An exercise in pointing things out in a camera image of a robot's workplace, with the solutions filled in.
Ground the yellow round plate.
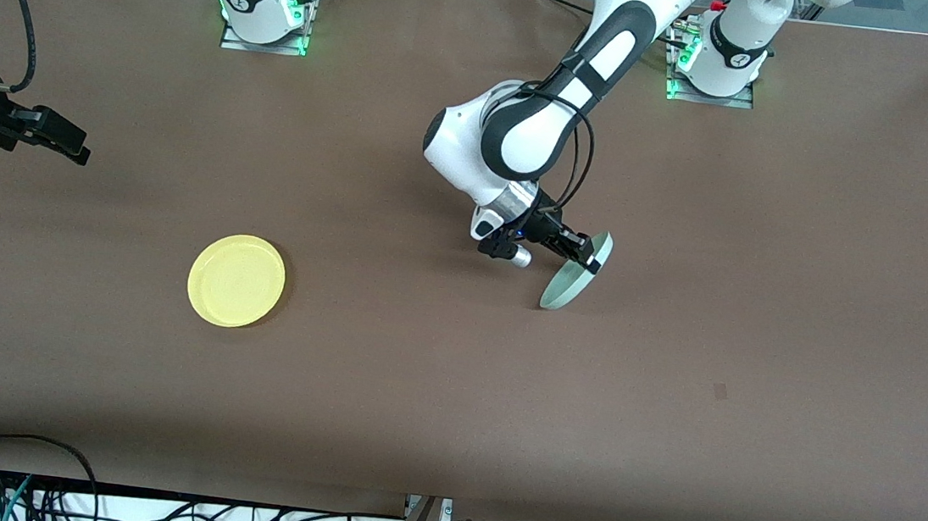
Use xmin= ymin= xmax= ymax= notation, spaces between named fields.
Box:
xmin=184 ymin=230 xmax=290 ymax=333

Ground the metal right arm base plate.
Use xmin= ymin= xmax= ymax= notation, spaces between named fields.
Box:
xmin=219 ymin=0 xmax=314 ymax=58

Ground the brown table cover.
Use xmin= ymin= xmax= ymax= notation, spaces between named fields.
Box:
xmin=0 ymin=0 xmax=928 ymax=521

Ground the green cable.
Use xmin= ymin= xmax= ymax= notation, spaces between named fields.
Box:
xmin=1 ymin=472 xmax=36 ymax=521

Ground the pale green round plate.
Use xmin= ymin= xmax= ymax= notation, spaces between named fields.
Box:
xmin=538 ymin=225 xmax=614 ymax=316

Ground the long black power cable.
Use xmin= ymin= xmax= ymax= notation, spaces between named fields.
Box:
xmin=525 ymin=0 xmax=698 ymax=49

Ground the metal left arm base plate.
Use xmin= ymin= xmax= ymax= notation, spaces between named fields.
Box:
xmin=665 ymin=21 xmax=761 ymax=110

